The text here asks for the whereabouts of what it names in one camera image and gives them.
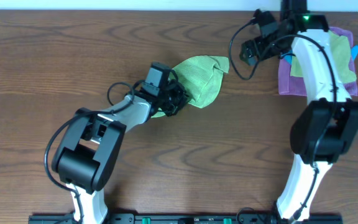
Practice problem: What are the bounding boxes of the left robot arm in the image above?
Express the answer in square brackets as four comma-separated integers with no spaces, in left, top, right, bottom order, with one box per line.
[44,80,190,223]

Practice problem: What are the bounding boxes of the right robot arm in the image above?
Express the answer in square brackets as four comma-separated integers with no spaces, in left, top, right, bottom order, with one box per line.
[266,1,358,223]

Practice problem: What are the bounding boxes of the bright green cloth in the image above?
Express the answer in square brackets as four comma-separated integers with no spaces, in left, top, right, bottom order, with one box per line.
[167,55,230,108]

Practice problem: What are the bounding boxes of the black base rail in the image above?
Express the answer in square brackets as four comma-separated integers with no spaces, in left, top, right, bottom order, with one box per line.
[28,212,344,224]

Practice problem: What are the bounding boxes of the blue cloth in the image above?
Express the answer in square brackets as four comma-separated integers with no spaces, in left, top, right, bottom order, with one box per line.
[279,45,358,65]

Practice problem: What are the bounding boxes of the olive green cloth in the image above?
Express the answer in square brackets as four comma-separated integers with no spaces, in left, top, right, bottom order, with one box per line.
[290,30,357,84]

